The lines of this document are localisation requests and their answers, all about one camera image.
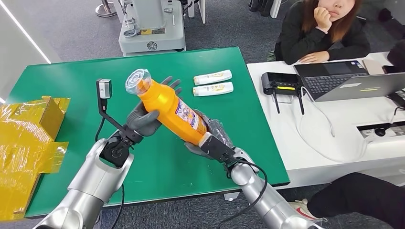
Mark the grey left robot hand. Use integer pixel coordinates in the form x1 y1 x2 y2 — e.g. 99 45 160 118
126 75 183 138

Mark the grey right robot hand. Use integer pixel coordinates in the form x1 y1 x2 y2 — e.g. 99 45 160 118
184 109 235 160

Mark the orange plastic bottle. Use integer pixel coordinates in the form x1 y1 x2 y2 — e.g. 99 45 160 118
125 68 210 146

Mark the white shampoo bottle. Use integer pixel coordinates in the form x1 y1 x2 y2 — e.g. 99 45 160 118
192 82 234 97
193 69 233 86

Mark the black router with antennas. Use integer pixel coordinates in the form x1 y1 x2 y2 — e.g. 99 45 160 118
261 72 306 115

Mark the white and red sneaker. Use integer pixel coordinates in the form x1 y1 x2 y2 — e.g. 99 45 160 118
288 198 328 227

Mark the metal stanchion base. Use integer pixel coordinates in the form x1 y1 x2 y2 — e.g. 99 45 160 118
95 0 118 18

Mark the white furniture panel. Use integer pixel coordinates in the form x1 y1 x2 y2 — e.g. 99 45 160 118
188 0 207 25

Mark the yellow taped cardboard box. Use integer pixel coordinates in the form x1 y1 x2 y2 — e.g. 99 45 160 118
0 95 72 222

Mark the black open laptop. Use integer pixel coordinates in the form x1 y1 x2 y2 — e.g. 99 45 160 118
293 61 370 102

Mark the person in dark top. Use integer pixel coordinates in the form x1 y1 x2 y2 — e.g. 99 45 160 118
273 0 372 66

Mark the silver laptop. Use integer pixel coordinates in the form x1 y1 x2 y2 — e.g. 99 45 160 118
315 73 405 103

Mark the person's leg in black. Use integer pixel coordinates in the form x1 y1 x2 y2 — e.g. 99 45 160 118
307 172 405 229

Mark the pink phone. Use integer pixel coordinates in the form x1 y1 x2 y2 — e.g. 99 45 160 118
362 59 386 76

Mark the black phone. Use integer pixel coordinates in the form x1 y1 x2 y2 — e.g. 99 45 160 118
387 89 405 109

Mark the person's dark head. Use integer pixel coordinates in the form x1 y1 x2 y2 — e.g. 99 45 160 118
387 41 405 73

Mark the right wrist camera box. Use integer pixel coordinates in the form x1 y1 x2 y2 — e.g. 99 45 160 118
198 132 236 163

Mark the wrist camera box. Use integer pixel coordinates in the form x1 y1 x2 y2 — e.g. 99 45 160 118
198 132 236 163
96 78 113 100

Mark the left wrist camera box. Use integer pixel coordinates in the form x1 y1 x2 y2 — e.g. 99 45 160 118
96 78 113 100

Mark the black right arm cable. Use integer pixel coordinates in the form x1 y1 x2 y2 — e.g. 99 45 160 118
218 159 268 229

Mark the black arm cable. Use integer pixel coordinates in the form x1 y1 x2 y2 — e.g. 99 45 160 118
95 117 126 229
218 159 268 229

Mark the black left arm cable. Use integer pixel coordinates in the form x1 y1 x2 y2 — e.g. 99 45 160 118
95 117 126 229

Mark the white cable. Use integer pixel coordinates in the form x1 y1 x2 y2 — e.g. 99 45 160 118
292 86 371 164

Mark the black thin cable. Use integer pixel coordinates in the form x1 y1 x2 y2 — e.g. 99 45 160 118
392 106 405 123

